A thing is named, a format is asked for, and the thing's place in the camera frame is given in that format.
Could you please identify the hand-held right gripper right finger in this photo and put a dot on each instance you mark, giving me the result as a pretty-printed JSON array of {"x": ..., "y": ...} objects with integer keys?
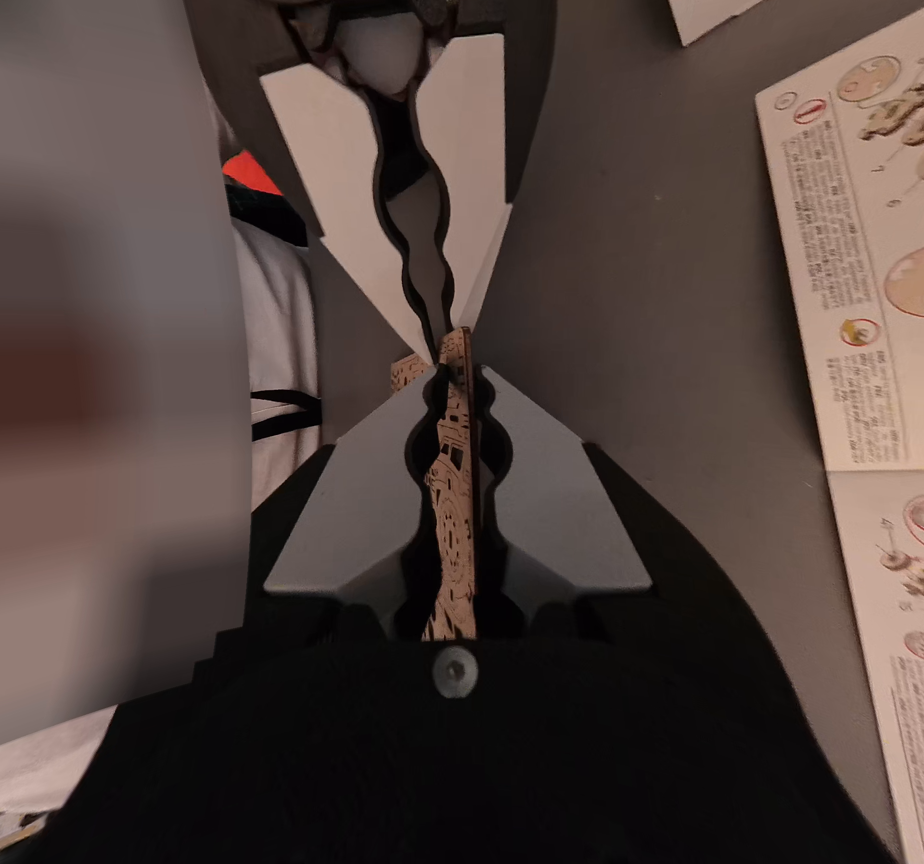
[{"x": 570, "y": 532}]

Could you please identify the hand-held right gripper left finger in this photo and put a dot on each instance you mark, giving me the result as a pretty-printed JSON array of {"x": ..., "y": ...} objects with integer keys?
[{"x": 339, "y": 532}]

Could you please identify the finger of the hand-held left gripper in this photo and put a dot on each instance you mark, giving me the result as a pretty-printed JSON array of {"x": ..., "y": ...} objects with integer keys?
[
  {"x": 332, "y": 178},
  {"x": 476, "y": 156}
]

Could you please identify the laser-cut wooden parts sheet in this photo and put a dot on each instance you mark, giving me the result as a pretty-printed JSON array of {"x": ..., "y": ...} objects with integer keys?
[{"x": 455, "y": 517}]

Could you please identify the dark cloth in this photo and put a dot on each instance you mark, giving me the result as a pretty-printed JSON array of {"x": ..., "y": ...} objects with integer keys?
[{"x": 260, "y": 214}]

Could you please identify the orange card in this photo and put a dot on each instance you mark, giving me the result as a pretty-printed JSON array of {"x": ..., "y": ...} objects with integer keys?
[{"x": 249, "y": 171}]

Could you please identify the person's white shirt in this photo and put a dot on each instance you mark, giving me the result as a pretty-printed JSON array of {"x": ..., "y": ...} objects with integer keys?
[{"x": 278, "y": 301}]

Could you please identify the assembly instruction booklet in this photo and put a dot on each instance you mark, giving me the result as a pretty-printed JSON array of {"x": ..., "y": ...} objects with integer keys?
[{"x": 852, "y": 373}]

